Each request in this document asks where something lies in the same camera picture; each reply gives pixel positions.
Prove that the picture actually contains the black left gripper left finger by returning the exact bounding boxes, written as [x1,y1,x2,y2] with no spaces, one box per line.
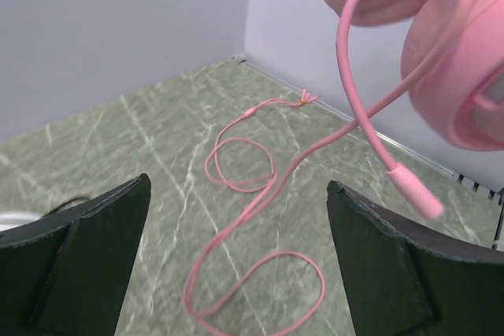
[1,173,151,335]

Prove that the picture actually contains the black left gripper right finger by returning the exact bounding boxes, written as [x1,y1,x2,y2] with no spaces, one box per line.
[327,181,503,336]

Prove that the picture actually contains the pink headphones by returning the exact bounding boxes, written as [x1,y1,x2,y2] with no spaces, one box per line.
[324,0,503,219]

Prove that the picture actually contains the white and black headphones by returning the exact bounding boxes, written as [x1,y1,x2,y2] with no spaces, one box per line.
[1,196,91,231]

